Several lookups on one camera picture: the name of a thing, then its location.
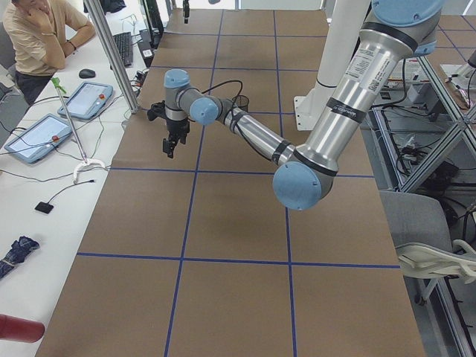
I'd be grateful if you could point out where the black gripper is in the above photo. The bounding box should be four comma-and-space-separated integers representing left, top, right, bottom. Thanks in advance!
162, 118, 190, 158
182, 0, 190, 24

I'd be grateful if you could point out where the black keyboard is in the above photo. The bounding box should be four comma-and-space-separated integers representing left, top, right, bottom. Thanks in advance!
113, 32, 133, 67

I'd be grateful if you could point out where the black mesh pen holder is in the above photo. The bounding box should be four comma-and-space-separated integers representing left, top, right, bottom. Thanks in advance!
232, 94, 249, 112

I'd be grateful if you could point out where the far teach pendant tablet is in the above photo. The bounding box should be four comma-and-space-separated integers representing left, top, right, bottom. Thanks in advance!
66, 81, 113, 120

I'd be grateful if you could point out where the teach pendant tablet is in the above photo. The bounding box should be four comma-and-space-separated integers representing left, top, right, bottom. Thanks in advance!
66, 81, 113, 120
4, 114, 72, 164

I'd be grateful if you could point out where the black computer mouse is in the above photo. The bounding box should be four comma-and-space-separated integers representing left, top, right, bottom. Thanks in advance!
78, 68, 96, 79

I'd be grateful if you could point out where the near teach pendant tablet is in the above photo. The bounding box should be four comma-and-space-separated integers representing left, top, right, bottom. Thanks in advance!
4, 114, 72, 164

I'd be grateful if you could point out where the grabber stick tool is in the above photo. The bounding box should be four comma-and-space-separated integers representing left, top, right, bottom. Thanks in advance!
51, 77, 106, 184

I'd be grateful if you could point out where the small black pad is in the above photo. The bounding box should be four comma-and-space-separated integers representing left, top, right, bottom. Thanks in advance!
34, 202, 54, 214

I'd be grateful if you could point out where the seated person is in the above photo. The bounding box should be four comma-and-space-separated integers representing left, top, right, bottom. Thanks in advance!
3, 1, 95, 105

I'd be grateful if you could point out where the folded blue umbrella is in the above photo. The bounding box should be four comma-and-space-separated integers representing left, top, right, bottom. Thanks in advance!
1, 236, 40, 278

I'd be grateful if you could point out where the red cylinder bottle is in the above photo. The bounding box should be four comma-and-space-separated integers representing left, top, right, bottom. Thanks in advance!
1, 315, 45, 343

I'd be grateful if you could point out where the grey office chair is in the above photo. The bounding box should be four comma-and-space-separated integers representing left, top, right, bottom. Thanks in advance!
380, 190, 475, 306

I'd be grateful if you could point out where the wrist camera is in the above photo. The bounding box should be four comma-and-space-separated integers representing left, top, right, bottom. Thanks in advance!
147, 100, 167, 121

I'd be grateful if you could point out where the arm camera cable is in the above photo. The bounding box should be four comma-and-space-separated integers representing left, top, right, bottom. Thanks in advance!
200, 80, 295, 164

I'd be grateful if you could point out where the aluminium frame post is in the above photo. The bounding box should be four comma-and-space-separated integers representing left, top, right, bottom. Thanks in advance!
84, 0, 139, 114

